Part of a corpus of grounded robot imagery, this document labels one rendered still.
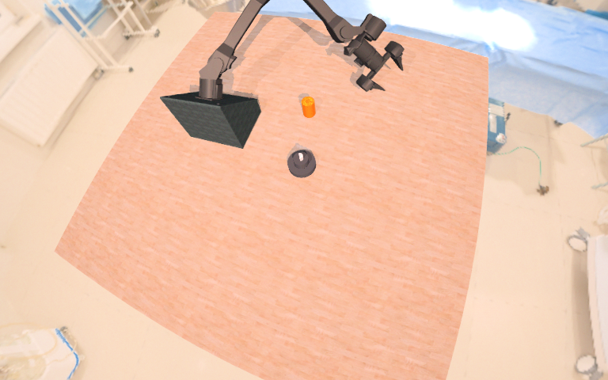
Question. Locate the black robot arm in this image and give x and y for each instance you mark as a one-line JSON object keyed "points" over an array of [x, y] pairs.
{"points": [[210, 84]]}

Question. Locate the dark grey round pedestal with silver shaft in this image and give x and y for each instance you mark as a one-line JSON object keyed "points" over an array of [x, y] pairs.
{"points": [[301, 163]]}

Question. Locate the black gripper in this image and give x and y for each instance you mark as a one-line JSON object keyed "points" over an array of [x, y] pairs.
{"points": [[375, 62]]}

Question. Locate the orange knob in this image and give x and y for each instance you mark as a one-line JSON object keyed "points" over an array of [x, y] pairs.
{"points": [[308, 107]]}

